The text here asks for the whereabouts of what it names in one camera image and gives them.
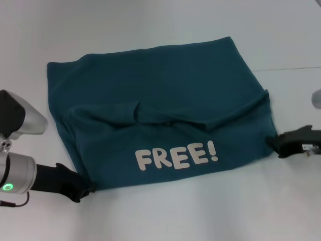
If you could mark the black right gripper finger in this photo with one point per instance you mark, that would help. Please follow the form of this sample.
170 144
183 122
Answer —
272 141

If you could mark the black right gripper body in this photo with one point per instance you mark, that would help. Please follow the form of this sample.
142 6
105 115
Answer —
296 144

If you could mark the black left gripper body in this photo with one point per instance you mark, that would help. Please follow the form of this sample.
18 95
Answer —
60 180

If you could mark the teal blue shirt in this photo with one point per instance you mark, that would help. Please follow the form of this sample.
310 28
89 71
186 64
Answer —
155 100

